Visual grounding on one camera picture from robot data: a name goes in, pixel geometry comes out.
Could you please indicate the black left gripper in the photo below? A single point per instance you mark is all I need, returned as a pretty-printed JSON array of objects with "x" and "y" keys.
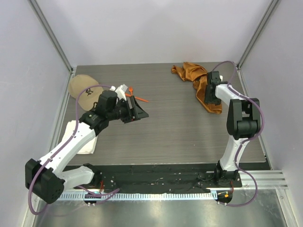
[{"x": 138, "y": 113}]

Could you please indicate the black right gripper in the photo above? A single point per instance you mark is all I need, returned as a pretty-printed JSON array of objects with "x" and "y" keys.
[{"x": 208, "y": 100}]

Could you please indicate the orange cloth napkin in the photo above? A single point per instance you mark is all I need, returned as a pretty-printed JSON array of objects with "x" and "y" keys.
[{"x": 198, "y": 75}]

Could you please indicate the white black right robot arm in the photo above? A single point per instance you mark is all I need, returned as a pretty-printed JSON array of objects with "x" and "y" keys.
[{"x": 243, "y": 123}]

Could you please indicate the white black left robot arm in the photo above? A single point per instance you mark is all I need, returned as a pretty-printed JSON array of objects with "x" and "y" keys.
[{"x": 46, "y": 177}]

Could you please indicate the orange plastic fork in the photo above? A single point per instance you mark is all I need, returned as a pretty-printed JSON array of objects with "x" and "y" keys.
[{"x": 130, "y": 92}]

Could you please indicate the beige baseball cap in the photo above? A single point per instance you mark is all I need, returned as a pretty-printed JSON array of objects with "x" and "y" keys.
[{"x": 89, "y": 96}]

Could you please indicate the white folded towel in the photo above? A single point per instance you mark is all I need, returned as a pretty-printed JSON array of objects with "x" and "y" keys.
[{"x": 87, "y": 142}]

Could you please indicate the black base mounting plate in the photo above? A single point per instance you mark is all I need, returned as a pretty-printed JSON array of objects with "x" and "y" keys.
[{"x": 159, "y": 179}]

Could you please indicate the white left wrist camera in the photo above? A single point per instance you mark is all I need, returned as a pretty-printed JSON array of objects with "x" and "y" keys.
[{"x": 120, "y": 91}]

